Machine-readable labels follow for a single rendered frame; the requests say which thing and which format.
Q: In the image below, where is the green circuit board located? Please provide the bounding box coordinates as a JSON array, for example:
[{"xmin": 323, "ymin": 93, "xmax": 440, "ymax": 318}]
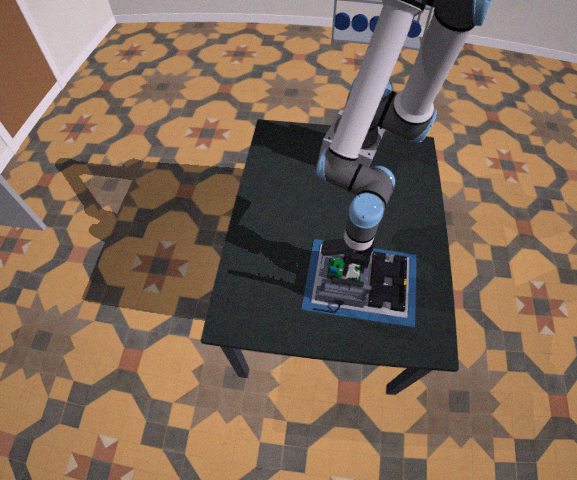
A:
[{"xmin": 328, "ymin": 258, "xmax": 360, "ymax": 278}]

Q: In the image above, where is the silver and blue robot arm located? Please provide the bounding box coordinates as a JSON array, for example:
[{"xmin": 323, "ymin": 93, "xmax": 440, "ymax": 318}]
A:
[{"xmin": 316, "ymin": 0, "xmax": 491, "ymax": 256}]

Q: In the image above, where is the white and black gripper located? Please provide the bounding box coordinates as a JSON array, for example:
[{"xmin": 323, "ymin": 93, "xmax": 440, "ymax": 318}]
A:
[{"xmin": 341, "ymin": 240, "xmax": 374, "ymax": 279}]

